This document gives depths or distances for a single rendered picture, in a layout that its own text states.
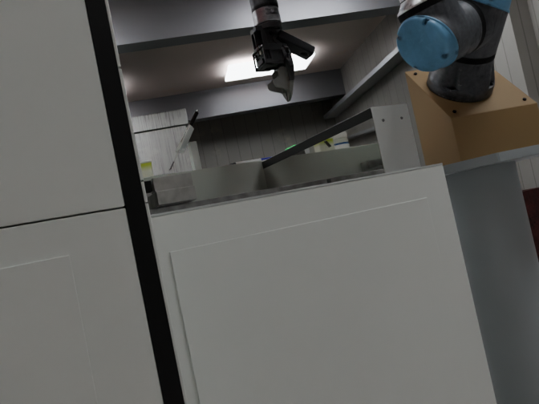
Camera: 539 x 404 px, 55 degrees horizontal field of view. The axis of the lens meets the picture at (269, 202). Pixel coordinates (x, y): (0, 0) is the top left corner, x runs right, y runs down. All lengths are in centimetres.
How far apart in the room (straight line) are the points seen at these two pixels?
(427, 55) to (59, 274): 81
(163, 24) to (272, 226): 425
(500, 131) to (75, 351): 100
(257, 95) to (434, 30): 727
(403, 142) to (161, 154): 478
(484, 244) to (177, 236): 72
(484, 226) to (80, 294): 92
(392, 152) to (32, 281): 74
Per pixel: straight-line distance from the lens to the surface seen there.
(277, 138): 899
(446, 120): 124
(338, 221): 91
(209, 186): 147
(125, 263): 58
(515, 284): 127
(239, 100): 823
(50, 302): 57
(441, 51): 110
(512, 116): 130
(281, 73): 145
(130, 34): 500
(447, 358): 106
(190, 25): 502
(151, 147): 577
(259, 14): 149
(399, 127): 111
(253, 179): 152
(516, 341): 130
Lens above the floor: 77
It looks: 3 degrees up
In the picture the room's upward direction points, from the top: 12 degrees counter-clockwise
